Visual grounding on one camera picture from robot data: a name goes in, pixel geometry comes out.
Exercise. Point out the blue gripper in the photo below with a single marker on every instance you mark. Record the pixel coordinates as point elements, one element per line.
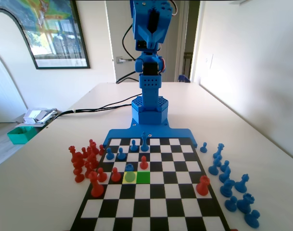
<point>153,36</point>

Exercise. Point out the blue chess king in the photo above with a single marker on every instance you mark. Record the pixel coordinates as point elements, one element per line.
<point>143,144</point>

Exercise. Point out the blue chess pawn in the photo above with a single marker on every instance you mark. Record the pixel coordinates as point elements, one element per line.
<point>224,167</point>
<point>133,146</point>
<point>109,155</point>
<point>203,148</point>
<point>121,156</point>
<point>231,205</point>

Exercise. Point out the blue chess queen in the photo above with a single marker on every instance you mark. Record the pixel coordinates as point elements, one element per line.
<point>219,150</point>

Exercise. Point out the blue chess piece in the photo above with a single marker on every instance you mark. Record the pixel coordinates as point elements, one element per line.
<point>218,161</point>
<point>242,185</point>
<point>213,169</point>
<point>252,219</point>

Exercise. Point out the red piece board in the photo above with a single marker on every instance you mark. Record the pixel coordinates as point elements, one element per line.
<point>203,186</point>

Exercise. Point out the blue chess bishop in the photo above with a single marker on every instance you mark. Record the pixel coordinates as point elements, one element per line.
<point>225,176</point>

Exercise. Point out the blue chess knight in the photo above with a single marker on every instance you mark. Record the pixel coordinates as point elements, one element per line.
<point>227,188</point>

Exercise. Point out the blue chair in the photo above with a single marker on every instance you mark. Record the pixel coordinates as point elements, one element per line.
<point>183,79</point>

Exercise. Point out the white door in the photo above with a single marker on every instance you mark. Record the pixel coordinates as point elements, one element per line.
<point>112,29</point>

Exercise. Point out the framed colourful poster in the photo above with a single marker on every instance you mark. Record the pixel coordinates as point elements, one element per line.
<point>54,31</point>

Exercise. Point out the cardboard box with papers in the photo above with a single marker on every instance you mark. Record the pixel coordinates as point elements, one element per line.
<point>38,115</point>

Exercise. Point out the black white chessboard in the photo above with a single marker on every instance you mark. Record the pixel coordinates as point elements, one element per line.
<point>170,192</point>

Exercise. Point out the white arched panel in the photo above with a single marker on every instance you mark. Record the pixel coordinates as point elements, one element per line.
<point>6,79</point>

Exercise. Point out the green plastic box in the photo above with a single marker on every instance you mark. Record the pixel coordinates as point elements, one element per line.
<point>20,136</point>

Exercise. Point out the blue printed base plate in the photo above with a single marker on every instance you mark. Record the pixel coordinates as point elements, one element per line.
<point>136,132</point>

